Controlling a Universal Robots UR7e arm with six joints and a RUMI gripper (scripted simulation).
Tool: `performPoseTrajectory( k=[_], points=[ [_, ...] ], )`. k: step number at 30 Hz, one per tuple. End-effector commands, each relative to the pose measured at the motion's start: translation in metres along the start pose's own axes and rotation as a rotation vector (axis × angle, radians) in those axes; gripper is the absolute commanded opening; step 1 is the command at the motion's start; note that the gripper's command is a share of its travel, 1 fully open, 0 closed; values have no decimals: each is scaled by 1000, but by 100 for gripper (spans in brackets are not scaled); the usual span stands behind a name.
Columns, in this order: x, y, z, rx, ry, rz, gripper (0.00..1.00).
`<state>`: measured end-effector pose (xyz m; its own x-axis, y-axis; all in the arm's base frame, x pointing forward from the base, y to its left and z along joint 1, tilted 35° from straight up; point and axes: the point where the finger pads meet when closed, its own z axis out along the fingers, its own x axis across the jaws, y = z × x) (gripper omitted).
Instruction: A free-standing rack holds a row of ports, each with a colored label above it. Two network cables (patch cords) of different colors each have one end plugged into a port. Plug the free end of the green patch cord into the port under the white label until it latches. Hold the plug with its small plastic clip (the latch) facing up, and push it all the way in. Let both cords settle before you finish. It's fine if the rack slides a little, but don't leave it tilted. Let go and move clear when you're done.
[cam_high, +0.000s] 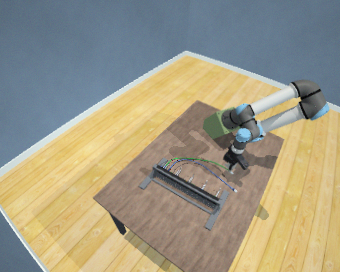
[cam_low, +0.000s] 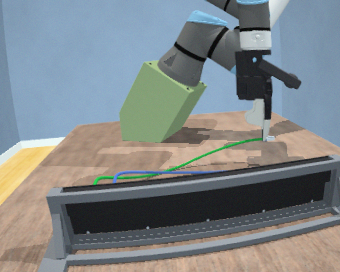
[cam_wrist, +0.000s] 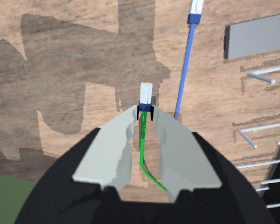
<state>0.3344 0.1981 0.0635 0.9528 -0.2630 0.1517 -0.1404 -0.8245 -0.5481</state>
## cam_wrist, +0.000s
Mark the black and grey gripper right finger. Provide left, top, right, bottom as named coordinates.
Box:
left=150, top=105, right=277, bottom=224

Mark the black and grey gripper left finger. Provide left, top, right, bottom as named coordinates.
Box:
left=14, top=104, right=139, bottom=224

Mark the green cable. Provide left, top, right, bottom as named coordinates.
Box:
left=140, top=111, right=167, bottom=193

